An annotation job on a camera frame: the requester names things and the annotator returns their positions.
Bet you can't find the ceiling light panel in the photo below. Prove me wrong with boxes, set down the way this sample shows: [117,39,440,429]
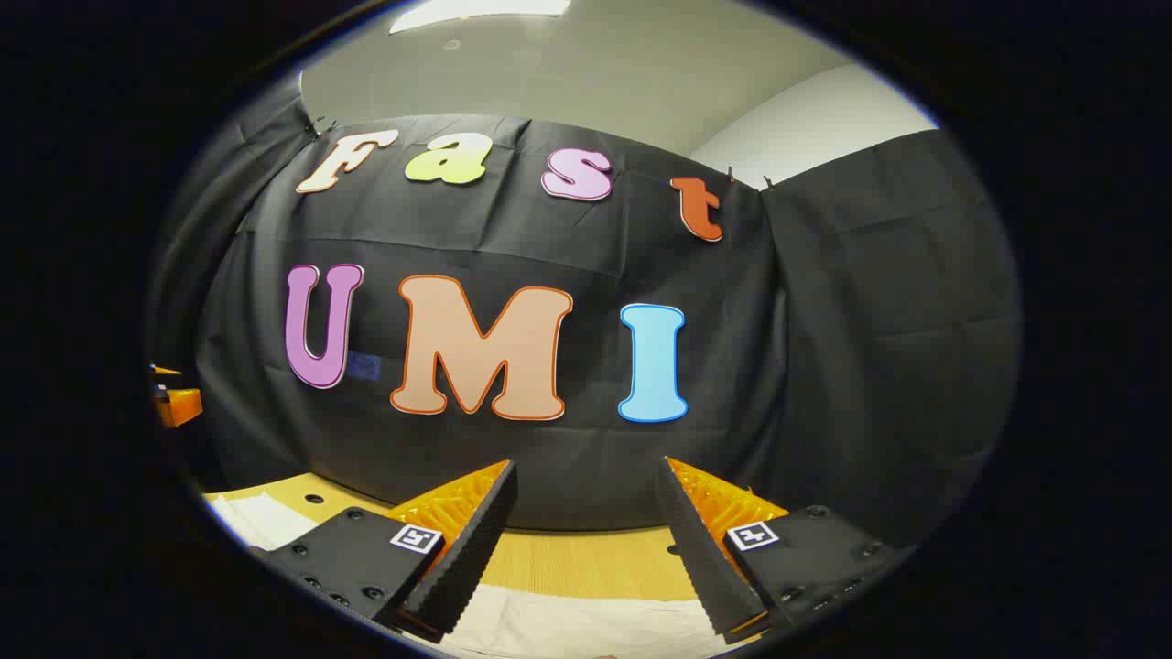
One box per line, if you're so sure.
[389,0,573,35]

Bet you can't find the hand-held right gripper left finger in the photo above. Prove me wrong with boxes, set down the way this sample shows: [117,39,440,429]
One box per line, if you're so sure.
[249,459,519,643]

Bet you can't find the white jeans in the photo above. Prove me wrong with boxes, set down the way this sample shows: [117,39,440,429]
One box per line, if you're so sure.
[206,494,761,659]

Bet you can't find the black backdrop cloth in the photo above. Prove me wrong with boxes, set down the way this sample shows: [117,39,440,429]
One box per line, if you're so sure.
[146,78,1024,550]

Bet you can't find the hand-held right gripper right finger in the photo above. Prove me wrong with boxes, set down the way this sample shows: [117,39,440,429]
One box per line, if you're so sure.
[654,456,907,645]

